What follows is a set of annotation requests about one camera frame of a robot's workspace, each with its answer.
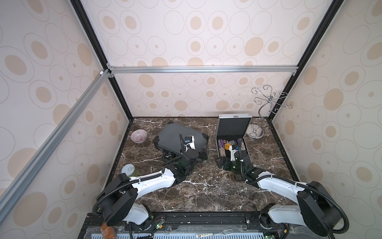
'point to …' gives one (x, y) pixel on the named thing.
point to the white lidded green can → (130, 170)
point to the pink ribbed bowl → (139, 136)
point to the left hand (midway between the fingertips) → (204, 146)
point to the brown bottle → (108, 232)
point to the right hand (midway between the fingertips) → (225, 159)
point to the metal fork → (224, 232)
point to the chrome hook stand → (255, 131)
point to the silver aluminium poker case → (231, 128)
